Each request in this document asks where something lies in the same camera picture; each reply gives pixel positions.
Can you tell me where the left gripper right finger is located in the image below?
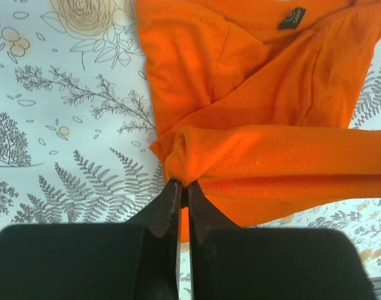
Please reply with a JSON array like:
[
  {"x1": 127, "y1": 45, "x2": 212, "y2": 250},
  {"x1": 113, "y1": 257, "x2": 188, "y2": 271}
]
[{"x1": 188, "y1": 181, "x2": 242, "y2": 299}]

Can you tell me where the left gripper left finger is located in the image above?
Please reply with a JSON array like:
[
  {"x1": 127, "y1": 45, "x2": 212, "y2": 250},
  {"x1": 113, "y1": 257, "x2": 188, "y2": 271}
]
[{"x1": 126, "y1": 179, "x2": 182, "y2": 299}]

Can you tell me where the orange t shirt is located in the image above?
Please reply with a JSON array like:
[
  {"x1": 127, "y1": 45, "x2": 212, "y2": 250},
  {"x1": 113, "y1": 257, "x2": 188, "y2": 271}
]
[{"x1": 135, "y1": 1, "x2": 381, "y2": 227}]

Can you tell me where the floral patterned table mat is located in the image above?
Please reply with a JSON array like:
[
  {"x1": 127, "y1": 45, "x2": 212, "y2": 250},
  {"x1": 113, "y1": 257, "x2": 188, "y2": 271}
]
[{"x1": 0, "y1": 0, "x2": 381, "y2": 300}]

